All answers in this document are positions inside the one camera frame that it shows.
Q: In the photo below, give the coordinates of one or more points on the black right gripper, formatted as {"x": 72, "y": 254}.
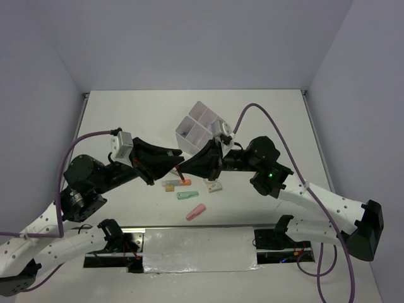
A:
{"x": 208, "y": 161}

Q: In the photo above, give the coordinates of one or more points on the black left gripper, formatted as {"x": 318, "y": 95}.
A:
{"x": 155, "y": 167}

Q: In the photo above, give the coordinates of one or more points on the red pencil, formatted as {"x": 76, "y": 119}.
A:
{"x": 180, "y": 174}

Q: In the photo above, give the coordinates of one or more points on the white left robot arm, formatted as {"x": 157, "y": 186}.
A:
{"x": 42, "y": 244}

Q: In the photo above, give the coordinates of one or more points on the white six-compartment organizer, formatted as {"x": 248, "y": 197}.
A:
{"x": 199, "y": 120}

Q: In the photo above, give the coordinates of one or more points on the orange highlighter with clear cap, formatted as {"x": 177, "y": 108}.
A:
{"x": 186, "y": 182}

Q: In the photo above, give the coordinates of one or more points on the green highlighter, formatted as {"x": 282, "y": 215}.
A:
{"x": 187, "y": 195}

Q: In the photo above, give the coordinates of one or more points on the pink highlighter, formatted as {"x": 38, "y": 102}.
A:
{"x": 195, "y": 212}

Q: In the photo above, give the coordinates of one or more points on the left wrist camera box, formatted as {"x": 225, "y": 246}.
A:
{"x": 121, "y": 147}

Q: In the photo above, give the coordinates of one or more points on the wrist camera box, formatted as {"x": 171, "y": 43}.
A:
{"x": 121, "y": 147}
{"x": 223, "y": 134}

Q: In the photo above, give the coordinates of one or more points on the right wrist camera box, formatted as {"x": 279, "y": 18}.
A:
{"x": 223, "y": 134}

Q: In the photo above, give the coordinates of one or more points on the metal table rail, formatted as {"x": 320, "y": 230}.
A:
{"x": 255, "y": 226}

